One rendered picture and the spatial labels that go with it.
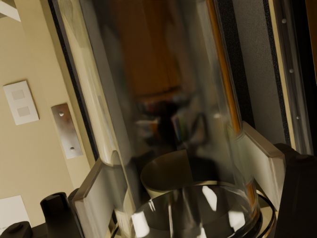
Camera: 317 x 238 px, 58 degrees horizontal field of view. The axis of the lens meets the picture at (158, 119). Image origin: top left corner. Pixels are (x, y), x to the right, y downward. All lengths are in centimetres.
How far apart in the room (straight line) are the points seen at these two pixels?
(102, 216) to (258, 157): 9
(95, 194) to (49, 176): 76
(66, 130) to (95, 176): 22
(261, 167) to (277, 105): 24
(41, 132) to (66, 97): 51
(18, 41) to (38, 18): 49
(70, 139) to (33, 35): 13
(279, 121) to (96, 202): 29
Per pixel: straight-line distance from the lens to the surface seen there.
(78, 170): 40
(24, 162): 93
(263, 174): 16
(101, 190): 17
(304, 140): 41
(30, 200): 97
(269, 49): 38
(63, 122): 38
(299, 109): 39
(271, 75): 39
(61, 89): 38
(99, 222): 16
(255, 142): 16
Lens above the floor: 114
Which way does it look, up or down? 11 degrees up
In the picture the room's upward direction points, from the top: 166 degrees clockwise
